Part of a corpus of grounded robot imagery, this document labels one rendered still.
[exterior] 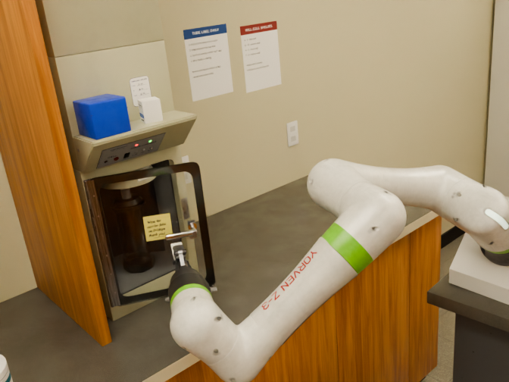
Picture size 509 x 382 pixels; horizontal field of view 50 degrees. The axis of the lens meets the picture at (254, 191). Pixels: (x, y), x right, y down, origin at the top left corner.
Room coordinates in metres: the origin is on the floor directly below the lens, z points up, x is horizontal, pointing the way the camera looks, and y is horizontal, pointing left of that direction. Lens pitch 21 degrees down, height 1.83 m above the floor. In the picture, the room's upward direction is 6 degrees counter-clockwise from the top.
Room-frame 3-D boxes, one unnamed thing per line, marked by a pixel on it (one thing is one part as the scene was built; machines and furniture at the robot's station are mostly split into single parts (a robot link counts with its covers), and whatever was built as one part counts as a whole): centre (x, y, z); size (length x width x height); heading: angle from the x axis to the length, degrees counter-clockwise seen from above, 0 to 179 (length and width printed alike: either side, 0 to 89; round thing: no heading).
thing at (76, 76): (1.58, 0.41, 1.32); 0.32 x 0.25 x 0.77; 129
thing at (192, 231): (1.40, 0.22, 1.20); 0.10 x 0.05 x 0.03; 102
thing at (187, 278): (1.05, 0.16, 1.20); 0.12 x 0.06 x 0.09; 102
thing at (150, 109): (1.47, 0.26, 1.54); 0.05 x 0.05 x 0.06; 23
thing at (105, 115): (1.38, 0.37, 1.55); 0.10 x 0.10 x 0.09; 39
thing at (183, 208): (1.41, 0.29, 1.19); 0.30 x 0.01 x 0.40; 102
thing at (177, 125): (1.44, 0.30, 1.46); 0.32 x 0.12 x 0.10; 129
